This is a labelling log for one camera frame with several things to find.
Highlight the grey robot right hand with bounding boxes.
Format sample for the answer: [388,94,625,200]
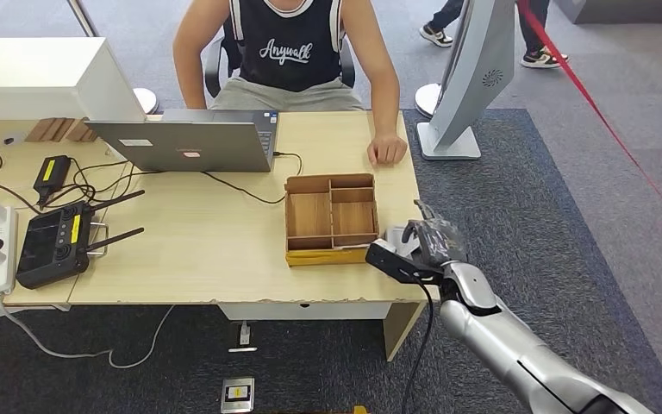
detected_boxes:
[402,199,471,271]

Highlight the person's left hand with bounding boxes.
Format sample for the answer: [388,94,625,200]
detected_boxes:
[366,134,409,168]

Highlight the wooden compartment tray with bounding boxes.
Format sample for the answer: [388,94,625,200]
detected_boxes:
[283,172,381,268]

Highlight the grey white card reader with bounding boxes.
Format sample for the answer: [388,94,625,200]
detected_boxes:
[384,225,423,258]

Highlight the walking person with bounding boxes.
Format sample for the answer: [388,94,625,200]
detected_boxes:
[419,0,571,70]

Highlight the white round stand base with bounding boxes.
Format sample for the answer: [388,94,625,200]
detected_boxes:
[132,87,159,116]
[413,82,443,118]

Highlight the wooden desk leg panel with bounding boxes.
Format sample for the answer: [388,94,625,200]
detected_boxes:
[384,301,427,362]

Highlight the silver monitor on stand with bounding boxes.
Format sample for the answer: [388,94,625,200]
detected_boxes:
[415,0,518,161]

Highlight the white desk drawer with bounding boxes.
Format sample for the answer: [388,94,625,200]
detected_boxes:
[218,301,394,321]

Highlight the yellow object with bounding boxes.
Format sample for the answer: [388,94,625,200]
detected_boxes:
[273,404,371,414]

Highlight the black office chair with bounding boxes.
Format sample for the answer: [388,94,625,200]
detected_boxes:
[203,22,358,99]

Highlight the red barrier tape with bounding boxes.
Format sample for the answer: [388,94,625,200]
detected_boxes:
[516,0,662,244]

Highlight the silver laptop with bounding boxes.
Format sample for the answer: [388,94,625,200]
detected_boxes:
[84,108,279,173]

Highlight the floor outlet with white plug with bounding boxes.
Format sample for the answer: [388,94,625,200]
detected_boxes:
[228,321,259,354]

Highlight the silver floor socket plate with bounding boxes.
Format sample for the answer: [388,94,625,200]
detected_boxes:
[220,375,256,414]

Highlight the wooden blocks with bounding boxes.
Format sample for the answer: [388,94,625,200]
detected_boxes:
[24,118,99,144]

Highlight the grey stand pole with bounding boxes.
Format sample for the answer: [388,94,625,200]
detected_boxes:
[66,0,101,39]

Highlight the black adapter with yellow label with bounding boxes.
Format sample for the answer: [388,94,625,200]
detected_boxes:
[33,155,73,210]

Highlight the black remote controller with antennas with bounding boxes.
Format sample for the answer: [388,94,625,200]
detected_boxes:
[16,189,146,291]

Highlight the large white box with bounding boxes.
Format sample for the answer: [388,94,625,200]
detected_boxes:
[0,36,148,122]

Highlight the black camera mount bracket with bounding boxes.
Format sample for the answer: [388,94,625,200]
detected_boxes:
[364,242,447,287]

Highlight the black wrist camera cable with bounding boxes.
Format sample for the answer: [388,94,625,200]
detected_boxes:
[399,281,436,414]

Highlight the black laptop charging cable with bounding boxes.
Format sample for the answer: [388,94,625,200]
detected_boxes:
[200,150,303,205]

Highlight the black cable tangle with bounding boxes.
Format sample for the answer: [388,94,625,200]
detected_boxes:
[0,140,144,229]

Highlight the white power strip cable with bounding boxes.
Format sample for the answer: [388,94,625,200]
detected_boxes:
[0,296,177,370]

